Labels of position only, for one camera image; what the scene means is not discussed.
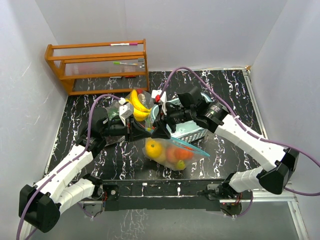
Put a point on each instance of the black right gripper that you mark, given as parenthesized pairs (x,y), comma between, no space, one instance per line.
(160,131)

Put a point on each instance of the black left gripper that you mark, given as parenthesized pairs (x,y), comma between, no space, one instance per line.
(137,133)

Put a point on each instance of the yellow bananas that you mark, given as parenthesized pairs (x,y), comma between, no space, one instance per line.
(141,112)

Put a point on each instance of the clear zip bag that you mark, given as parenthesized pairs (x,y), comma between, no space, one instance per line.
(180,165)
(142,103)

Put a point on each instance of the orange peach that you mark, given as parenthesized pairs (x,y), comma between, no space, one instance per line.
(174,154)

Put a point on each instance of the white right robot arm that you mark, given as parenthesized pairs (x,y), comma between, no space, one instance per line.
(277,164)

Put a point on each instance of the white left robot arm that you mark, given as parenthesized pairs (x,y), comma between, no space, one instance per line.
(42,204)

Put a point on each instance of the teal plastic basket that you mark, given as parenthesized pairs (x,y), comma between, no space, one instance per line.
(187,131)

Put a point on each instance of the green white marker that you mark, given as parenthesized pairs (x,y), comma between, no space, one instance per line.
(124,63)

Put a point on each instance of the pink white marker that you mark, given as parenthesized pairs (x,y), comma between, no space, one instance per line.
(124,44)

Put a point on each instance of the wooden rack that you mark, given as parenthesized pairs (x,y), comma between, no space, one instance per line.
(94,61)

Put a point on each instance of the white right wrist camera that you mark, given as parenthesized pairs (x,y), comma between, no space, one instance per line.
(159,98)

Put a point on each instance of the black metal base rail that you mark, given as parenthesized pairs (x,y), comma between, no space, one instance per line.
(165,194)

